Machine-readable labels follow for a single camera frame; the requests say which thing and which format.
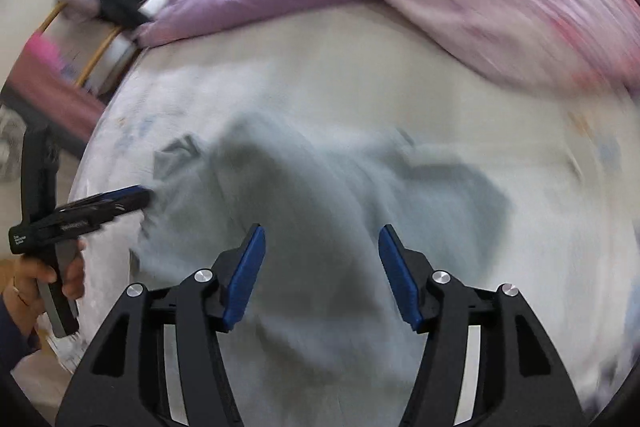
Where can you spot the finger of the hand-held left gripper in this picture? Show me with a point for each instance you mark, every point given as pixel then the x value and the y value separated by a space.
pixel 115 213
pixel 125 195

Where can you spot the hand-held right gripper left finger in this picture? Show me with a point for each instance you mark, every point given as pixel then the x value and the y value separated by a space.
pixel 247 277

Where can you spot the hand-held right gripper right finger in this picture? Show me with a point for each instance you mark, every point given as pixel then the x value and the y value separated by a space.
pixel 395 277

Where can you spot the grey garment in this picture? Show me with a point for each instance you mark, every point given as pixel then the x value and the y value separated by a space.
pixel 325 187

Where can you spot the person's left forearm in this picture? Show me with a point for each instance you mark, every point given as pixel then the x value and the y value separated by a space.
pixel 12 332

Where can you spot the person's left hand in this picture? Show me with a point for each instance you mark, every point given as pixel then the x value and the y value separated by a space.
pixel 72 279

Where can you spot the white fan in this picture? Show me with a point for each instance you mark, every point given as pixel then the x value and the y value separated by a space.
pixel 9 142

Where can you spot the pink striped towel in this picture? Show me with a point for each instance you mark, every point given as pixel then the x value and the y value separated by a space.
pixel 50 82

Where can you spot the bed with pale floral sheet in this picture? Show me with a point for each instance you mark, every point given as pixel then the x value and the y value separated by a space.
pixel 325 57

